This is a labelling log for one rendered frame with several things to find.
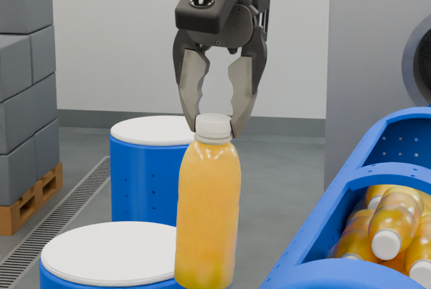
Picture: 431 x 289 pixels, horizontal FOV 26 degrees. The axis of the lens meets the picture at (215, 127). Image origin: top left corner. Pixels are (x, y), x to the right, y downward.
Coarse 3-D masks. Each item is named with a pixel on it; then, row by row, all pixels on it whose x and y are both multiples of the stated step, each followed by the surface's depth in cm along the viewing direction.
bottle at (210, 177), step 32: (192, 160) 100; (224, 160) 99; (192, 192) 100; (224, 192) 100; (192, 224) 101; (224, 224) 101; (192, 256) 102; (224, 256) 102; (192, 288) 103; (224, 288) 104
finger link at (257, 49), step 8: (256, 32) 97; (256, 40) 97; (248, 48) 98; (256, 48) 98; (264, 48) 98; (256, 56) 98; (264, 56) 98; (256, 64) 98; (264, 64) 98; (256, 72) 98; (256, 80) 98; (256, 88) 98
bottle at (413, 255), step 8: (424, 216) 148; (424, 224) 144; (416, 232) 142; (424, 232) 140; (416, 240) 138; (424, 240) 137; (416, 248) 136; (424, 248) 135; (408, 256) 136; (416, 256) 134; (424, 256) 134; (408, 264) 135; (408, 272) 136
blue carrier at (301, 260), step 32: (384, 128) 172; (416, 128) 180; (352, 160) 155; (384, 160) 183; (416, 160) 181; (352, 192) 182; (320, 224) 121; (288, 256) 114; (320, 256) 154; (288, 288) 101; (320, 288) 100; (352, 288) 98; (384, 288) 98; (416, 288) 101
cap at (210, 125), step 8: (200, 120) 100; (208, 120) 99; (216, 120) 99; (224, 120) 100; (200, 128) 100; (208, 128) 99; (216, 128) 99; (224, 128) 100; (208, 136) 99; (216, 136) 99; (224, 136) 100
